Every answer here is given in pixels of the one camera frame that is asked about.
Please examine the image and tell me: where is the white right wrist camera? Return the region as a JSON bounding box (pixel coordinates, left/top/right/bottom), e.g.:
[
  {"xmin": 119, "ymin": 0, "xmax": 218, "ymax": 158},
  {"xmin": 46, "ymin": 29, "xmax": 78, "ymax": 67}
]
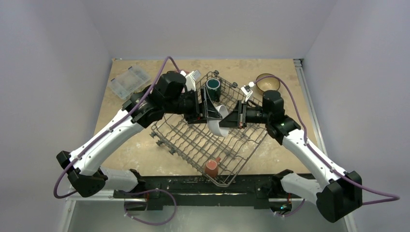
[{"xmin": 240, "ymin": 82, "xmax": 255, "ymax": 102}]

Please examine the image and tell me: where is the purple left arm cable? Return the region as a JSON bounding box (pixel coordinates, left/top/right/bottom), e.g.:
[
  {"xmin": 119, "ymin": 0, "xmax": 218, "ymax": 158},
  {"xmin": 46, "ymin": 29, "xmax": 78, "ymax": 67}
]
[{"xmin": 53, "ymin": 56, "xmax": 182, "ymax": 200}]

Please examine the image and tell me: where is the brown ceramic bowl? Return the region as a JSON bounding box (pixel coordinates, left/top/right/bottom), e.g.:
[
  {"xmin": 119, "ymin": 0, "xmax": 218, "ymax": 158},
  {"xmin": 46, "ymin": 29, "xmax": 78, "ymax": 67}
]
[{"xmin": 255, "ymin": 73, "xmax": 281, "ymax": 94}]

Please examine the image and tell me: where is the clear plastic screw box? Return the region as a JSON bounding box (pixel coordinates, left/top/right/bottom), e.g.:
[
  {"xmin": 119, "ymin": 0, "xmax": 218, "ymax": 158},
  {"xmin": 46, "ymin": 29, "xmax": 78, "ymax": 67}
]
[{"xmin": 108, "ymin": 65, "xmax": 151, "ymax": 100}]

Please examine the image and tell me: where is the grey wire dish rack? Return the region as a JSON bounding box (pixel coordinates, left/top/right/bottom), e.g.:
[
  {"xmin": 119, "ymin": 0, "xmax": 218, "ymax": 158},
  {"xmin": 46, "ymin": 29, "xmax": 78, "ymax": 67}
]
[{"xmin": 149, "ymin": 70, "xmax": 280, "ymax": 188}]

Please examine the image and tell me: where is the white ceramic bowl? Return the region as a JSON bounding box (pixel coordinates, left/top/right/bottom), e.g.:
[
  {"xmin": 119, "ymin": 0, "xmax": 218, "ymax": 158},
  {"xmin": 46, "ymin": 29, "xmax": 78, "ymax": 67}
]
[{"xmin": 207, "ymin": 105, "xmax": 230, "ymax": 138}]

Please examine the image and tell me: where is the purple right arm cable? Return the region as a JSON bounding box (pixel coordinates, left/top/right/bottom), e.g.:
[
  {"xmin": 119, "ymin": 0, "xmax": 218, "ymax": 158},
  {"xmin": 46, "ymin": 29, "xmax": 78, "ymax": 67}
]
[{"xmin": 253, "ymin": 73, "xmax": 401, "ymax": 207}]

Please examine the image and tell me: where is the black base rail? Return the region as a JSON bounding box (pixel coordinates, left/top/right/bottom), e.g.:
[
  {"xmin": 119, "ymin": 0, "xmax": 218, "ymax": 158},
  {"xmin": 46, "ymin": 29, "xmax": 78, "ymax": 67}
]
[{"xmin": 113, "ymin": 174, "xmax": 299, "ymax": 212}]

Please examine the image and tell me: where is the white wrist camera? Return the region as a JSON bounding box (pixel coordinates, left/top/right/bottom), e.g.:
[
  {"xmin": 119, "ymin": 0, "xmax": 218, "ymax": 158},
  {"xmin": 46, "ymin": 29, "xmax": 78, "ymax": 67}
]
[
  {"xmin": 240, "ymin": 82, "xmax": 255, "ymax": 102},
  {"xmin": 179, "ymin": 70, "xmax": 201, "ymax": 92}
]

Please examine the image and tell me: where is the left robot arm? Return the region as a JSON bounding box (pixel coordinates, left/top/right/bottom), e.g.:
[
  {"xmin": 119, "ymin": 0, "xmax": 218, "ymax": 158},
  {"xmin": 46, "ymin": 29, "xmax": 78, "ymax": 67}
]
[{"xmin": 57, "ymin": 71, "xmax": 223, "ymax": 198}]

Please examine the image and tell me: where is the dark green mug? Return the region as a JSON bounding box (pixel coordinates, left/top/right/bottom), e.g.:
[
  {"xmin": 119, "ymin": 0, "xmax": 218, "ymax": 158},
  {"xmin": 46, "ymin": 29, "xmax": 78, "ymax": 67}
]
[{"xmin": 205, "ymin": 78, "xmax": 221, "ymax": 102}]

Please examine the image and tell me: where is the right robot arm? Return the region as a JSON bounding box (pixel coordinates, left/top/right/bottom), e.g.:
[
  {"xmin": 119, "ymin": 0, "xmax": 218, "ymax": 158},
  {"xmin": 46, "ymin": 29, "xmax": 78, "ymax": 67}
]
[{"xmin": 219, "ymin": 90, "xmax": 363, "ymax": 222}]

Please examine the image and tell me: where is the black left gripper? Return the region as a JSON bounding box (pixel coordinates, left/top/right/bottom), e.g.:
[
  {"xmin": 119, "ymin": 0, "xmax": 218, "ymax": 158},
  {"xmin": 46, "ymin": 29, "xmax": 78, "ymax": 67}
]
[{"xmin": 164, "ymin": 87, "xmax": 222, "ymax": 124}]

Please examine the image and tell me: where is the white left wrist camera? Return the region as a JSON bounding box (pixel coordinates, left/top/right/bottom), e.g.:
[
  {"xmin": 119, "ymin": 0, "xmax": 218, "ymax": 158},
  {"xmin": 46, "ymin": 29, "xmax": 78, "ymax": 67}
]
[{"xmin": 179, "ymin": 70, "xmax": 201, "ymax": 92}]

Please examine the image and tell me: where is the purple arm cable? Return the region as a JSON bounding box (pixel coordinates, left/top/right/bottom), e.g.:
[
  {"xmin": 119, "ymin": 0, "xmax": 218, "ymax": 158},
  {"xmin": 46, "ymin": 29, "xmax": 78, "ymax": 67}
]
[
  {"xmin": 53, "ymin": 56, "xmax": 182, "ymax": 200},
  {"xmin": 253, "ymin": 73, "xmax": 401, "ymax": 207}
]

